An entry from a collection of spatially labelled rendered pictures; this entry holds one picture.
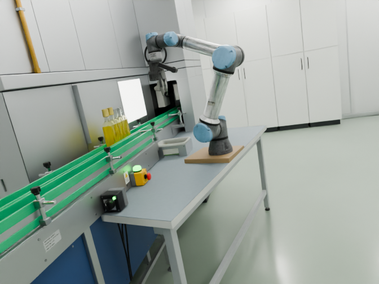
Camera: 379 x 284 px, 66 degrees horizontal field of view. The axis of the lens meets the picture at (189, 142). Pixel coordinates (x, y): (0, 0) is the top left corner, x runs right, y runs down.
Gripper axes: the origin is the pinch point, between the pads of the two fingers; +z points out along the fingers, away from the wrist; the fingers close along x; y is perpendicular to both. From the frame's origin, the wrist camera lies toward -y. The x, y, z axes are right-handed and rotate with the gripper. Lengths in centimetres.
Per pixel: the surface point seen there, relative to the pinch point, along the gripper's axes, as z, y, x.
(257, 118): 89, -34, -365
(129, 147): 24.6, 15.5, 29.7
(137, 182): 41, 10, 41
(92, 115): 5.1, 41.5, 18.2
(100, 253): 58, 15, 76
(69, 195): 27, 15, 85
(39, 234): 32, 13, 104
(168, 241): 55, -15, 72
